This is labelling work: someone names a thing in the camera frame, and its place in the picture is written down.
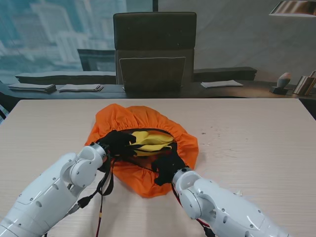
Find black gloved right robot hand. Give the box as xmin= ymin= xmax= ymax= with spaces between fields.
xmin=151 ymin=152 xmax=190 ymax=187

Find thin red wire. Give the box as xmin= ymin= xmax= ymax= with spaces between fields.
xmin=95 ymin=195 xmax=104 ymax=237
xmin=172 ymin=189 xmax=210 ymax=229

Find dark background desk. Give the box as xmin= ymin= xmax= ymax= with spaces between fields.
xmin=0 ymin=80 xmax=316 ymax=101

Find thick grey paper stack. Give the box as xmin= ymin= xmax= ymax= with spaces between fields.
xmin=6 ymin=83 xmax=57 ymax=94

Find thin red right wire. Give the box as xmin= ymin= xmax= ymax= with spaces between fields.
xmin=172 ymin=189 xmax=210 ymax=229

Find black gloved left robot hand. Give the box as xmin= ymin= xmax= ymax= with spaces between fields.
xmin=95 ymin=130 xmax=139 ymax=158

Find row of tan books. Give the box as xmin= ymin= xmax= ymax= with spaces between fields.
xmin=293 ymin=70 xmax=316 ymax=96

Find long grey slab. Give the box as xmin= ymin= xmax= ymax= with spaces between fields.
xmin=14 ymin=71 xmax=117 ymax=85

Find thin grey paper stack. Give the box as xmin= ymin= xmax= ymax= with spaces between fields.
xmin=58 ymin=83 xmax=104 ymax=93

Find thin red left wire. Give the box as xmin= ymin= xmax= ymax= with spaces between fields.
xmin=95 ymin=195 xmax=104 ymax=237

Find dark brown office chair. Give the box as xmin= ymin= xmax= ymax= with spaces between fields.
xmin=113 ymin=11 xmax=198 ymax=95

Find orange rain cover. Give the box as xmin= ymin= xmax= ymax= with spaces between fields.
xmin=84 ymin=103 xmax=199 ymax=198

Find copper lamp shade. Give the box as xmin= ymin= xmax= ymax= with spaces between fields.
xmin=268 ymin=0 xmax=316 ymax=17

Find blue yellow black backpack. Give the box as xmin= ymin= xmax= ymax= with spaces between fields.
xmin=96 ymin=130 xmax=183 ymax=197

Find black left USB cable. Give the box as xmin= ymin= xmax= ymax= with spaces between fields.
xmin=44 ymin=158 xmax=112 ymax=234

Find egg-shaped ornament on base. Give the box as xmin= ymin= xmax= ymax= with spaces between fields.
xmin=269 ymin=72 xmax=292 ymax=95

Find white paper sheets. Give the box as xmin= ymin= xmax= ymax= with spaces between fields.
xmin=200 ymin=79 xmax=244 ymax=89

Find long dark slab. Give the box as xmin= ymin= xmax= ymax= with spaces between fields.
xmin=193 ymin=67 xmax=258 ymax=81

